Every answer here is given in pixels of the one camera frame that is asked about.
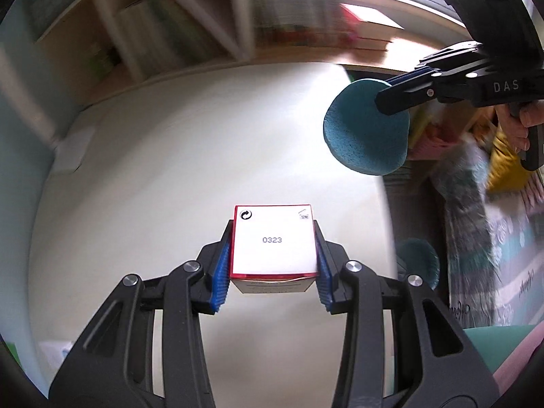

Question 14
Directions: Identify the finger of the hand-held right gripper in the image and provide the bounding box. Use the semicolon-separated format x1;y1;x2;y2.
375;62;485;115
389;41;487;88

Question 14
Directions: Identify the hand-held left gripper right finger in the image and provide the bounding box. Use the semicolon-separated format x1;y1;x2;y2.
314;220;500;408

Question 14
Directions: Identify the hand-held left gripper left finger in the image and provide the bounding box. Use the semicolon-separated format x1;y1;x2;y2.
49;220;234;408

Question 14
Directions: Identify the red and white box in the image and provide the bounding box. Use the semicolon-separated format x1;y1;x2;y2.
229;204;320;295

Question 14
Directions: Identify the teal round sponge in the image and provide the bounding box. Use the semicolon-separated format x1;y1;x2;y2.
323;79;411;176

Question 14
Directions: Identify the person's right hand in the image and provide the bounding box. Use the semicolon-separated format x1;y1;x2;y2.
495;99;544;154

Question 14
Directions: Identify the pink and yellow cloth pile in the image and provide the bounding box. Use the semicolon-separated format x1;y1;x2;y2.
408;102;473;161

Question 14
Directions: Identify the stack of red books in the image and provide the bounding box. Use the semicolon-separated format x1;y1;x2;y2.
339;3;405;54

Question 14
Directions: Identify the teal round cushion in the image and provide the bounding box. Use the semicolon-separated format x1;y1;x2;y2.
396;238;441;292

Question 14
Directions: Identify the yellow cushion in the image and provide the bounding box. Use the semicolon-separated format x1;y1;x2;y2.
487;131;533;195

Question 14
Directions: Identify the grey striped knit blanket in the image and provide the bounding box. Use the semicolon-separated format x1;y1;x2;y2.
429;144;503;328

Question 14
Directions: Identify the light blue printed blanket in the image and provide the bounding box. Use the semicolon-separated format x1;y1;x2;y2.
489;195;544;328

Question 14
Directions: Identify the person's pink garment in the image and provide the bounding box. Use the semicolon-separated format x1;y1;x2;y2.
492;340;537;388

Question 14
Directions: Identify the bookshelf with books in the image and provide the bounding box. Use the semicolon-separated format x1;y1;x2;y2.
25;0;341;107

